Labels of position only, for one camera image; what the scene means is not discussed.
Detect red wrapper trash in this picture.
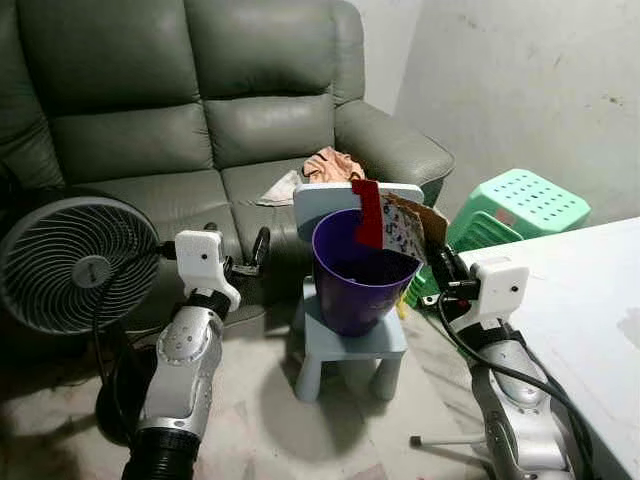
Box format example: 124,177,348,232
349,179,387,250

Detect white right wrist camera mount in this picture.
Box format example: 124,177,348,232
463,257,531,328

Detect green slatted plastic stool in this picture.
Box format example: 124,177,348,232
400,211,524,307

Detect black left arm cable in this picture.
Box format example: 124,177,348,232
91,243,181,447

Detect pink crumpled cloth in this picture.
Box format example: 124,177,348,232
302,147,367,185

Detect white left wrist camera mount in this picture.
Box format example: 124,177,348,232
174,229,242,312

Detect purple plastic rubbish bin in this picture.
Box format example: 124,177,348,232
311,207,424,338

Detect black round floor fan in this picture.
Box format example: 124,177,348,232
0,194,163,446

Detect white grey flat cloth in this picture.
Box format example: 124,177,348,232
254,169,307,209

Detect patterned cardboard carton trash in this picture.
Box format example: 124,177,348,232
382,192,450,265

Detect grey-green leather sofa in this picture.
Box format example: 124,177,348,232
0,0,456,333

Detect green perforated plastic stool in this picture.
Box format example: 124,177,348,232
468,169,592,242

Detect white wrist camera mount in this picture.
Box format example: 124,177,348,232
174,229,242,312
463,257,531,328

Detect light blue child chair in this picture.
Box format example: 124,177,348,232
292,182,427,404

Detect white rod with black tip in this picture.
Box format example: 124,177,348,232
409,432,483,449

